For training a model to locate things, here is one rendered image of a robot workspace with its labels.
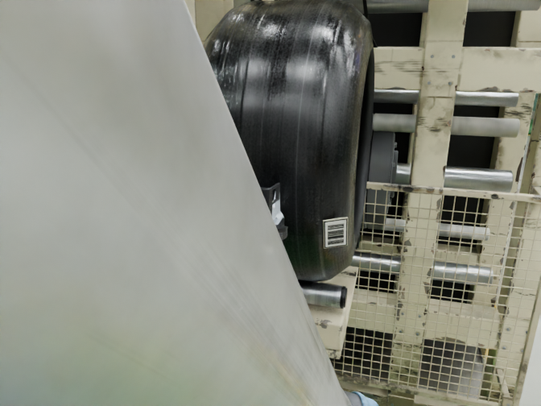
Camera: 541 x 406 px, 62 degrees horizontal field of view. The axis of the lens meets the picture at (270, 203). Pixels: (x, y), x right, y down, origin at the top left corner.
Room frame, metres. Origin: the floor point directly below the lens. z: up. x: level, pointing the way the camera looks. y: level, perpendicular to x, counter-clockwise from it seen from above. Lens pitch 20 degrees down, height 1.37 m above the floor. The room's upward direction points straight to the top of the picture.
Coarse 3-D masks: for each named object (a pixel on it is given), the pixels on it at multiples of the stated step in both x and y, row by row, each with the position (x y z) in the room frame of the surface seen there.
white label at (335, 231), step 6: (324, 222) 0.66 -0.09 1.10; (330, 222) 0.66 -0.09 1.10; (336, 222) 0.66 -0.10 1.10; (342, 222) 0.66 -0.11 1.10; (324, 228) 0.66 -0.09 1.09; (330, 228) 0.66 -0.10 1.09; (336, 228) 0.66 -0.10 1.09; (342, 228) 0.66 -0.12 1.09; (324, 234) 0.66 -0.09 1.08; (330, 234) 0.66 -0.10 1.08; (336, 234) 0.67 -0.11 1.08; (342, 234) 0.67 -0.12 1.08; (324, 240) 0.67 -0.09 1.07; (330, 240) 0.67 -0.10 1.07; (336, 240) 0.67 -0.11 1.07; (342, 240) 0.67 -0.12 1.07; (324, 246) 0.67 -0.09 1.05; (330, 246) 0.67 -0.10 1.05; (336, 246) 0.67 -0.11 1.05
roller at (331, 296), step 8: (304, 280) 0.80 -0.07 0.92; (304, 288) 0.77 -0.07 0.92; (312, 288) 0.77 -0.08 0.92; (320, 288) 0.77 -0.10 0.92; (328, 288) 0.77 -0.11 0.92; (336, 288) 0.77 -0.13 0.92; (344, 288) 0.77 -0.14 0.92; (304, 296) 0.77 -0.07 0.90; (312, 296) 0.76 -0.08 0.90; (320, 296) 0.76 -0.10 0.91; (328, 296) 0.76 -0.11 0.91; (336, 296) 0.75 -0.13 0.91; (344, 296) 0.75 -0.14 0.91; (320, 304) 0.76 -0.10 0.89; (328, 304) 0.76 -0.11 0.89; (336, 304) 0.75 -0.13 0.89; (344, 304) 0.75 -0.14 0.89
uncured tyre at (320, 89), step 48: (288, 0) 0.91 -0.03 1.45; (336, 0) 0.87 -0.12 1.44; (240, 48) 0.76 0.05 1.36; (288, 48) 0.74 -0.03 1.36; (336, 48) 0.73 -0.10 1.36; (240, 96) 0.71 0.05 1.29; (288, 96) 0.69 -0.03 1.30; (336, 96) 0.69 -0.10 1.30; (288, 144) 0.66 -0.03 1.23; (336, 144) 0.67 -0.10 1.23; (288, 192) 0.66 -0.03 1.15; (336, 192) 0.66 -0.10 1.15; (288, 240) 0.68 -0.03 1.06
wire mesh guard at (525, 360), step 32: (416, 192) 1.18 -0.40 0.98; (448, 192) 1.15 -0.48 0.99; (480, 192) 1.13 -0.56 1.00; (384, 224) 1.20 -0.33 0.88; (416, 224) 1.18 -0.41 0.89; (480, 224) 1.14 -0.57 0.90; (512, 224) 1.11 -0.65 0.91; (416, 256) 1.18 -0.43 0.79; (384, 288) 1.20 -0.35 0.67; (448, 288) 1.15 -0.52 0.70; (416, 320) 1.17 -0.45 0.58; (480, 320) 1.13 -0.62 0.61; (384, 384) 1.19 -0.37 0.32; (416, 384) 1.17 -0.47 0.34; (448, 384) 1.14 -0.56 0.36; (480, 384) 1.11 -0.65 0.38
